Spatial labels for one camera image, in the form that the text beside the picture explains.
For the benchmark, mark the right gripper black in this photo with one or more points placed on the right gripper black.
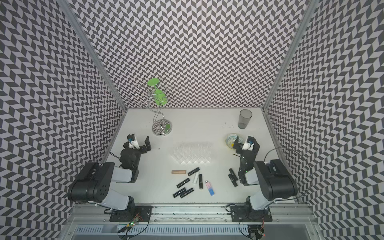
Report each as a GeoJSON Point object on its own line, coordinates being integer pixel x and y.
{"type": "Point", "coordinates": [238, 145]}

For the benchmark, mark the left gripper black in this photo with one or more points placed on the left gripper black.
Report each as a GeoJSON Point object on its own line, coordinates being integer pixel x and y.
{"type": "Point", "coordinates": [144, 150]}

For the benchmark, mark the black square lipstick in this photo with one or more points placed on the black square lipstick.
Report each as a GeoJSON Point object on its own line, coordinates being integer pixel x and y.
{"type": "Point", "coordinates": [233, 175]}
{"type": "Point", "coordinates": [233, 181]}

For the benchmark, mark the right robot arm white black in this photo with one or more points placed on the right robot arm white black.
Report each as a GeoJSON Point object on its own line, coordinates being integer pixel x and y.
{"type": "Point", "coordinates": [273, 178]}

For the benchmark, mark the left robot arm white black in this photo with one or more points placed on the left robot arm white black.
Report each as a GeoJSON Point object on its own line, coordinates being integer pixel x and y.
{"type": "Point", "coordinates": [93, 183]}

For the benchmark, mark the clear plastic lipstick organizer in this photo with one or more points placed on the clear plastic lipstick organizer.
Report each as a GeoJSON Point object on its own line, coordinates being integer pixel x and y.
{"type": "Point", "coordinates": [193, 153]}

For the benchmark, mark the patterned small bowl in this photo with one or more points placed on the patterned small bowl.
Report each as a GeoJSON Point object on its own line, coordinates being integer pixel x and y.
{"type": "Point", "coordinates": [231, 138]}

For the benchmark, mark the grey translucent cup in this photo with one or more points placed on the grey translucent cup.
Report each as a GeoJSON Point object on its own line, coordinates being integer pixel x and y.
{"type": "Point", "coordinates": [244, 118]}

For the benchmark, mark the beige lipstick tube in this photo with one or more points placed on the beige lipstick tube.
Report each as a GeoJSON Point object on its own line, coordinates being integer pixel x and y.
{"type": "Point", "coordinates": [178, 172]}

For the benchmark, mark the black lipstick gold band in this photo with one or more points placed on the black lipstick gold band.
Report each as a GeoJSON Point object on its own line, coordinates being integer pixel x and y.
{"type": "Point", "coordinates": [200, 181]}

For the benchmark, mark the pink blue gradient lipstick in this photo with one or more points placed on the pink blue gradient lipstick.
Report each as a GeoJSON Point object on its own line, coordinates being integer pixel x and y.
{"type": "Point", "coordinates": [210, 188]}

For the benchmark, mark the white lipstick tube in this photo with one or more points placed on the white lipstick tube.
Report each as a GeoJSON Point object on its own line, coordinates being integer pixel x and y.
{"type": "Point", "coordinates": [196, 178]}

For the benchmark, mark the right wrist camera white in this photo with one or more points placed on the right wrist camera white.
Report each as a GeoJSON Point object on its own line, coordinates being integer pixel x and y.
{"type": "Point", "coordinates": [247, 147]}

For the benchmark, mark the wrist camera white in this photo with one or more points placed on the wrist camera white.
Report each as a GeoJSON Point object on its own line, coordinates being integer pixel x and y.
{"type": "Point", "coordinates": [134, 145]}
{"type": "Point", "coordinates": [247, 147]}

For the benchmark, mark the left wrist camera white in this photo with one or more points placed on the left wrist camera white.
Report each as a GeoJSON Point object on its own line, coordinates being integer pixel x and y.
{"type": "Point", "coordinates": [134, 145]}

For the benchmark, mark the wire jewelry tree green leaves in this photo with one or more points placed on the wire jewelry tree green leaves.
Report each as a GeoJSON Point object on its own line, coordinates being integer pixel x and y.
{"type": "Point", "coordinates": [156, 100]}

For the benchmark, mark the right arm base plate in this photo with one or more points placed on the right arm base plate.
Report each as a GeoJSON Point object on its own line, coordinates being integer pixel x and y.
{"type": "Point", "coordinates": [245, 214]}

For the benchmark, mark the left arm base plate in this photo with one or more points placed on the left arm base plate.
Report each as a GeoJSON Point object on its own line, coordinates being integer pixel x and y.
{"type": "Point", "coordinates": [142, 212]}

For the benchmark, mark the aluminium front rail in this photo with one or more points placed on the aluminium front rail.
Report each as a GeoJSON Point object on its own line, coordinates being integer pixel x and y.
{"type": "Point", "coordinates": [178, 214]}

